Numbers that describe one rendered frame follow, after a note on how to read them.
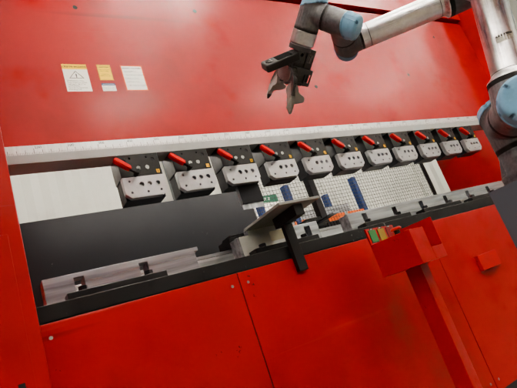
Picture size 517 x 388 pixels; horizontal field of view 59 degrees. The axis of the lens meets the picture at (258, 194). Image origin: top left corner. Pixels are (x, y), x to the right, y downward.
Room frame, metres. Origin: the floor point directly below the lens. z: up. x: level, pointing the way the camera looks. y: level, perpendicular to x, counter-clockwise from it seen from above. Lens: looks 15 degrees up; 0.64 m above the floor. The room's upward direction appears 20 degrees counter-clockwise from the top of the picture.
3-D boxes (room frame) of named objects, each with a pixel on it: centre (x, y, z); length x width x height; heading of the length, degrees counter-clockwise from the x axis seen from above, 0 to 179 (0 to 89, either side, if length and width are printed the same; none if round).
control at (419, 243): (1.67, -0.44, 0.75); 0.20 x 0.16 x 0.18; 138
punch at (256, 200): (1.76, 0.03, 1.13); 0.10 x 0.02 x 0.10; 125
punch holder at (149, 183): (1.51, 0.38, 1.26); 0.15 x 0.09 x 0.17; 125
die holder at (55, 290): (1.44, 0.49, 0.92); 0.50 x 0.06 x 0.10; 125
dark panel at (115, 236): (2.04, 0.52, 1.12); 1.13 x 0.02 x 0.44; 125
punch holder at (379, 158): (2.20, -0.60, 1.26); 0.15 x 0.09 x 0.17; 125
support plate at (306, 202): (1.64, -0.05, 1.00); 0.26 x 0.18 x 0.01; 35
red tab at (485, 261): (2.21, -0.90, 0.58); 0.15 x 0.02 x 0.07; 125
